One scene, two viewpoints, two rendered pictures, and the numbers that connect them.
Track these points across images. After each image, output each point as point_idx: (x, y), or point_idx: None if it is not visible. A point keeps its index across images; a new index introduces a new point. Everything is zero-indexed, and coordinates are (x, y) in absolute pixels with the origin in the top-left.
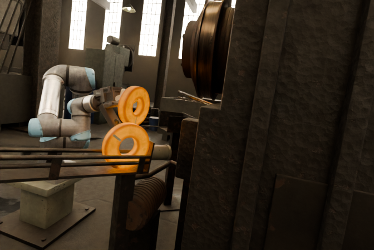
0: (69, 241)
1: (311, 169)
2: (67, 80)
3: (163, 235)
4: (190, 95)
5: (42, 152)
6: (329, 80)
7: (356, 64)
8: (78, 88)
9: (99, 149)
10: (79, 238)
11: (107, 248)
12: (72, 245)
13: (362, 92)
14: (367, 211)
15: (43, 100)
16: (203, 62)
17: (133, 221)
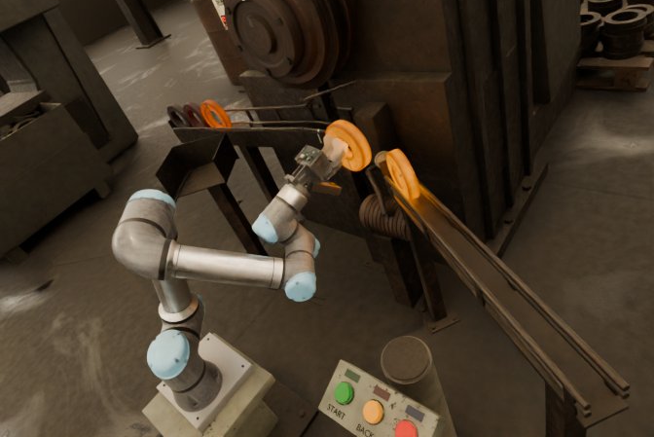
0: (310, 381)
1: (489, 67)
2: (165, 237)
3: (328, 271)
4: (323, 91)
5: (194, 379)
6: (483, 1)
7: None
8: (172, 235)
9: (405, 197)
10: (306, 369)
11: (335, 332)
12: (318, 376)
13: (500, 0)
14: (507, 68)
15: (247, 267)
16: (342, 42)
17: None
